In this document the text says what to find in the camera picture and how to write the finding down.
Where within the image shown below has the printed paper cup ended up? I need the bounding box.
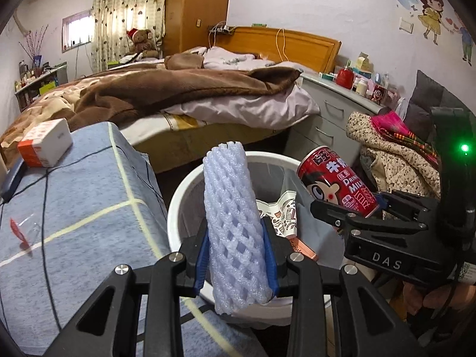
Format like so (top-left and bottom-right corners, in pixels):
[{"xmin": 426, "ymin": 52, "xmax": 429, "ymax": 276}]
[{"xmin": 256, "ymin": 190, "xmax": 299, "ymax": 239}]

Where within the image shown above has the shelf with bottles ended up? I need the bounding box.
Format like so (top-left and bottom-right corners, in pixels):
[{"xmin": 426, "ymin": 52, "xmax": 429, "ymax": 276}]
[{"xmin": 14, "ymin": 61, "xmax": 68, "ymax": 112}]

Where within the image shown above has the grey drawer nightstand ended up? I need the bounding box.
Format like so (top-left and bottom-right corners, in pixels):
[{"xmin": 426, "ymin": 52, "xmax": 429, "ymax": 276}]
[{"xmin": 286, "ymin": 72, "xmax": 387, "ymax": 190}]

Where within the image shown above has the pile of clothes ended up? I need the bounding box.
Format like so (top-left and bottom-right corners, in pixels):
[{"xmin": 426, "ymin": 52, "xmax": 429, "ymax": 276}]
[{"xmin": 346, "ymin": 112, "xmax": 442, "ymax": 202}]

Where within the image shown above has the bed mattress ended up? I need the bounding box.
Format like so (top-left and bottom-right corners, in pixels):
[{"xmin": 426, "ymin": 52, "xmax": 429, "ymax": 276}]
[{"xmin": 123, "ymin": 113, "xmax": 294, "ymax": 173}]

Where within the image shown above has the white foam net sleeve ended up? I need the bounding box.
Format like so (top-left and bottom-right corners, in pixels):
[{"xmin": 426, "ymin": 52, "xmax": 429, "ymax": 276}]
[{"xmin": 203, "ymin": 141, "xmax": 274, "ymax": 315}]

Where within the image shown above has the power strip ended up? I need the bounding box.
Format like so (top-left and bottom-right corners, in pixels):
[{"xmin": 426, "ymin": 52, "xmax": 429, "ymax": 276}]
[{"xmin": 208, "ymin": 24, "xmax": 237, "ymax": 36}]

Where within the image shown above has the dark blue glasses case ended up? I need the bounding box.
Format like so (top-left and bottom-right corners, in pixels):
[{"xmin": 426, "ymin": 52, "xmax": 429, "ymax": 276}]
[{"xmin": 0, "ymin": 163, "xmax": 27, "ymax": 204}]

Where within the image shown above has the brown fleece blanket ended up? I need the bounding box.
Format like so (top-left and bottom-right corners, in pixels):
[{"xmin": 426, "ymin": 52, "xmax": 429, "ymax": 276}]
[{"xmin": 56, "ymin": 53, "xmax": 302, "ymax": 127}]

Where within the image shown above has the brown teddy bear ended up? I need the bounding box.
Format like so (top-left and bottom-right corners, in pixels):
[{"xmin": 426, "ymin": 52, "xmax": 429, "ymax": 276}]
[{"xmin": 126, "ymin": 28, "xmax": 159, "ymax": 59}]

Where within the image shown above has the white orange tissue box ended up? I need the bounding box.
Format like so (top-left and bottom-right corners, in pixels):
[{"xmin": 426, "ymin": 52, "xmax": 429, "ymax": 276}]
[{"xmin": 18, "ymin": 118, "xmax": 73, "ymax": 168}]

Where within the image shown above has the red drink can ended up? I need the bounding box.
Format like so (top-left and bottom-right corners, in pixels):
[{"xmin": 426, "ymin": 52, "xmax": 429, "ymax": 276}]
[{"xmin": 297, "ymin": 146, "xmax": 380, "ymax": 218}]

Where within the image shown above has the cartoon wall sticker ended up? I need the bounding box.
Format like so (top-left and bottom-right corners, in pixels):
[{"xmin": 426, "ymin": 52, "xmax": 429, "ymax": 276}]
[{"xmin": 394, "ymin": 0, "xmax": 476, "ymax": 68}]

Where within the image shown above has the yellow cable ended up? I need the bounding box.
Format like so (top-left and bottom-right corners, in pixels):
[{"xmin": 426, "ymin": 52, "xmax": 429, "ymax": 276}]
[{"xmin": 274, "ymin": 28, "xmax": 288, "ymax": 62}]

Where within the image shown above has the pink plaid cloth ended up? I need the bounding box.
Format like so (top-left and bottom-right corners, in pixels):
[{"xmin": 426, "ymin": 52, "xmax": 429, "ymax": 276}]
[{"xmin": 370, "ymin": 109, "xmax": 439, "ymax": 164}]

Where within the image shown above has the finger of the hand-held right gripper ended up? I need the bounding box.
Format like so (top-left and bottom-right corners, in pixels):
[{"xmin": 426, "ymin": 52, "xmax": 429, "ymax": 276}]
[
  {"xmin": 375, "ymin": 190, "xmax": 441, "ymax": 224},
  {"xmin": 310, "ymin": 198, "xmax": 429, "ymax": 232}
]

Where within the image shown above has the white trash bin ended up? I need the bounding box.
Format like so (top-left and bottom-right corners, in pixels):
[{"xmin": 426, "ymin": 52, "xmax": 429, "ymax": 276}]
[{"xmin": 167, "ymin": 151, "xmax": 346, "ymax": 330}]

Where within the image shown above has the person's right hand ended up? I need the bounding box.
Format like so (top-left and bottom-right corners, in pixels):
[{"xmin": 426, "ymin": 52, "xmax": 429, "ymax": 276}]
[{"xmin": 403, "ymin": 279, "xmax": 476, "ymax": 315}]

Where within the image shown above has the pale pink quilt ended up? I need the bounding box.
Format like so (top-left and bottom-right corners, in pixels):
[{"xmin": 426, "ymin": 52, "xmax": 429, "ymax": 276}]
[{"xmin": 164, "ymin": 46, "xmax": 320, "ymax": 127}]

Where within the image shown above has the wooden headboard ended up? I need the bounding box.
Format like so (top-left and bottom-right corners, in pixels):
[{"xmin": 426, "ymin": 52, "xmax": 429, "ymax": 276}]
[{"xmin": 223, "ymin": 26, "xmax": 342, "ymax": 74}]

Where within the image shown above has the tan patterned blanket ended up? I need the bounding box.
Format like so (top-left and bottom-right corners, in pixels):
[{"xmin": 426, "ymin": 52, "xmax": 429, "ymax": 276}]
[{"xmin": 0, "ymin": 89, "xmax": 79, "ymax": 149}]

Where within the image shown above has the blue checked tablecloth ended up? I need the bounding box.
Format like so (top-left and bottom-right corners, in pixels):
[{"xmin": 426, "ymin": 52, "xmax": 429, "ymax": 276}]
[{"xmin": 0, "ymin": 121, "xmax": 268, "ymax": 357}]

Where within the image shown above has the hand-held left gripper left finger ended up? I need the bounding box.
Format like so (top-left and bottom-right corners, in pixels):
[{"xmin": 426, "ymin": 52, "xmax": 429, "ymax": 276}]
[{"xmin": 45, "ymin": 225, "xmax": 211, "ymax": 357}]

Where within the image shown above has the red pink medicine box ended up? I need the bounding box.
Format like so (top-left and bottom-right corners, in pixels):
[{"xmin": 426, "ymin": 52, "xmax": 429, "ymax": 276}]
[{"xmin": 288, "ymin": 236, "xmax": 319, "ymax": 263}]

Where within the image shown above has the window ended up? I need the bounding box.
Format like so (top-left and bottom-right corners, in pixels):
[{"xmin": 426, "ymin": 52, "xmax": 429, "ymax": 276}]
[{"xmin": 61, "ymin": 9, "xmax": 93, "ymax": 53}]

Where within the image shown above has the wooden wardrobe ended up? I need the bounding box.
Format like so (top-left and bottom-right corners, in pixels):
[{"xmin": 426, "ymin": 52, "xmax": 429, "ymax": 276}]
[{"xmin": 164, "ymin": 0, "xmax": 233, "ymax": 56}]

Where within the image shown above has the twig bouquet in blue vase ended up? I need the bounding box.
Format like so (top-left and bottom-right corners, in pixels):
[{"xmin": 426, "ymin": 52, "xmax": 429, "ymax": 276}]
[{"xmin": 18, "ymin": 24, "xmax": 50, "ymax": 68}]

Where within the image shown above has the pale tissue box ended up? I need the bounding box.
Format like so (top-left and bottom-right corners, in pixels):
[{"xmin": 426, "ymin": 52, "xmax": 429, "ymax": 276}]
[{"xmin": 351, "ymin": 54, "xmax": 373, "ymax": 73}]

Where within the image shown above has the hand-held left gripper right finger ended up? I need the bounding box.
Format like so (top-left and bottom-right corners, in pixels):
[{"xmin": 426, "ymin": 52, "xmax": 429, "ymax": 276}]
[{"xmin": 260, "ymin": 217, "xmax": 422, "ymax": 357}]

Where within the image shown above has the dark grey cushion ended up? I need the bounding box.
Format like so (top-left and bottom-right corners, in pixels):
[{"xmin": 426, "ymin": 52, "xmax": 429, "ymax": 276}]
[{"xmin": 403, "ymin": 70, "xmax": 473, "ymax": 145}]

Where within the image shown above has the cream patterned curtain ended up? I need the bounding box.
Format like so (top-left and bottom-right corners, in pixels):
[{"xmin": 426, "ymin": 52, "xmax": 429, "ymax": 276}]
[{"xmin": 91, "ymin": 0, "xmax": 168, "ymax": 73}]

